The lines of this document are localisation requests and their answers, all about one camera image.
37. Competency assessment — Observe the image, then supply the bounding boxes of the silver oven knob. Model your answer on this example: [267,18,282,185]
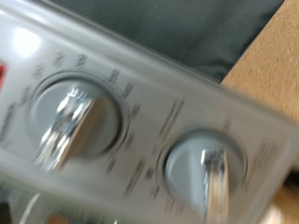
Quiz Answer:
[29,73,129,173]
[158,130,248,224]

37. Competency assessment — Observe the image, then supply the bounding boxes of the silver toaster oven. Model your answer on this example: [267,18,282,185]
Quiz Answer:
[0,0,299,224]

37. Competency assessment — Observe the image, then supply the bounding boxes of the grey backdrop curtain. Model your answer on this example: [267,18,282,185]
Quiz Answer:
[40,0,286,84]

